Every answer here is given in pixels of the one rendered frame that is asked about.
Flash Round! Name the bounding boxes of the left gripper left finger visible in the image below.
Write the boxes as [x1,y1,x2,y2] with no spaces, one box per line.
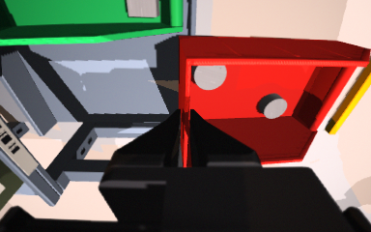
[106,109,181,168]

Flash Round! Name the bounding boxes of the green open bin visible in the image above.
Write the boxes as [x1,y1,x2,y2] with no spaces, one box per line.
[0,0,184,45]

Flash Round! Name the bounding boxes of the dark grey shelf rack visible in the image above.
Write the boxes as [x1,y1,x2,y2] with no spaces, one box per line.
[0,0,197,207]

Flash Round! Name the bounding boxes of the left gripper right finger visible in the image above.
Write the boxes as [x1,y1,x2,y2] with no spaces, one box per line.
[189,109,263,167]

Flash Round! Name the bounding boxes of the red bin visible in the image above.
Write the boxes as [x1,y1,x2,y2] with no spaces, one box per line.
[179,36,371,167]

